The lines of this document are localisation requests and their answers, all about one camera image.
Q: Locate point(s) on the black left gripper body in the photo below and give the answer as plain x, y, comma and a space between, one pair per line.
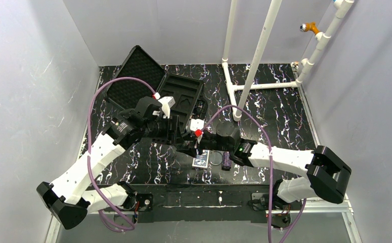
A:
174, 130

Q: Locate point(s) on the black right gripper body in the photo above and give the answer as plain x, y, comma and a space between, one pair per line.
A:
200, 141

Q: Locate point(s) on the black poker set case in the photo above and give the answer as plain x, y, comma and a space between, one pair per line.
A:
186, 91

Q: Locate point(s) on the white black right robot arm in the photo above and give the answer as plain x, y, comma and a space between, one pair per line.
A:
321, 173

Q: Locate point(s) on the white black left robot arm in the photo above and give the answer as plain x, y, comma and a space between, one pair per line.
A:
75, 194

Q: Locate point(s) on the blue playing card deck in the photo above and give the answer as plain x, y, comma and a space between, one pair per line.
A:
201, 161

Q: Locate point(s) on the purple poker chip stack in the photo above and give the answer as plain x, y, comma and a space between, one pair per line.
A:
226, 162

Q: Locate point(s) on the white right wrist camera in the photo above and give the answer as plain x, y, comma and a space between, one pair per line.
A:
195, 127

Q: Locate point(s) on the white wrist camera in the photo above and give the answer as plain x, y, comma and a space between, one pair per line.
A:
195, 127
167, 102

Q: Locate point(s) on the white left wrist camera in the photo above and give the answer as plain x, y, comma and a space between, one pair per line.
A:
167, 102

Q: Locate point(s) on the orange mounted camera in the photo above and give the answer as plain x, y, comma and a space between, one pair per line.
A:
309, 26

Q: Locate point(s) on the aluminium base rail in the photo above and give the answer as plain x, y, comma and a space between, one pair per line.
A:
213, 215

